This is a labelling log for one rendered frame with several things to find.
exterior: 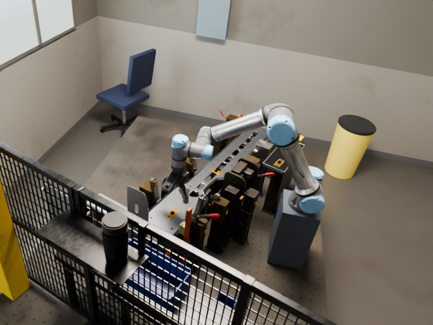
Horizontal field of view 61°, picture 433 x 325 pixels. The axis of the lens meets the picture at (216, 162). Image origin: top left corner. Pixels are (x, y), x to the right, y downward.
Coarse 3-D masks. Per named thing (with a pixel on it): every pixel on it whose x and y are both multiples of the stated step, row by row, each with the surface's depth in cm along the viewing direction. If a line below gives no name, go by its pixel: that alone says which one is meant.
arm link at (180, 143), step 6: (174, 138) 167; (180, 138) 168; (186, 138) 168; (174, 144) 167; (180, 144) 166; (186, 144) 168; (174, 150) 169; (180, 150) 168; (186, 150) 168; (174, 156) 170; (180, 156) 170; (186, 156) 170
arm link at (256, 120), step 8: (272, 104) 165; (280, 104) 161; (256, 112) 170; (264, 112) 166; (232, 120) 175; (240, 120) 171; (248, 120) 170; (256, 120) 168; (264, 120) 166; (208, 128) 179; (216, 128) 176; (224, 128) 174; (232, 128) 172; (240, 128) 171; (248, 128) 171; (200, 136) 176; (208, 136) 177; (216, 136) 176; (224, 136) 175; (232, 136) 176
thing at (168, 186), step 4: (172, 172) 177; (176, 172) 177; (180, 172) 177; (168, 176) 177; (172, 176) 176; (176, 176) 176; (168, 180) 176; (172, 180) 175; (176, 180) 175; (164, 184) 175; (168, 184) 174; (172, 184) 174; (164, 188) 174; (168, 188) 174; (172, 188) 175; (168, 192) 175
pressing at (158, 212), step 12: (252, 132) 273; (264, 132) 275; (228, 144) 256; (240, 144) 257; (252, 144) 259; (216, 156) 242; (228, 156) 244; (240, 156) 245; (204, 168) 229; (228, 168) 232; (192, 180) 219; (204, 180) 221; (216, 180) 222; (204, 192) 210; (156, 204) 198; (168, 204) 199; (180, 204) 200; (192, 204) 201; (204, 204) 202; (156, 216) 191; (180, 216) 193; (192, 216) 194; (168, 228) 185; (156, 240) 178
